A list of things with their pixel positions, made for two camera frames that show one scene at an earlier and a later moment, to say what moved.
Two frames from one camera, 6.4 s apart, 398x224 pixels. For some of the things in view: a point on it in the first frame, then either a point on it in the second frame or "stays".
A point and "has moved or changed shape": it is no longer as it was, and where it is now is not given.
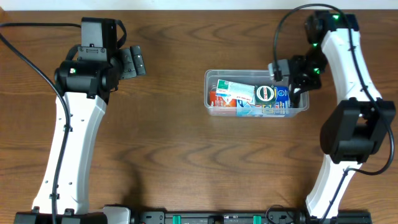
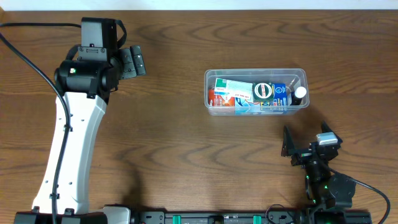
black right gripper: (298, 82) → (305, 154)
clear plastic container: (249, 93) stays
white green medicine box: (227, 88) stays
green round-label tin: (265, 94) has moved or changed shape
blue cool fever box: (281, 109) stays
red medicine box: (218, 101) stays
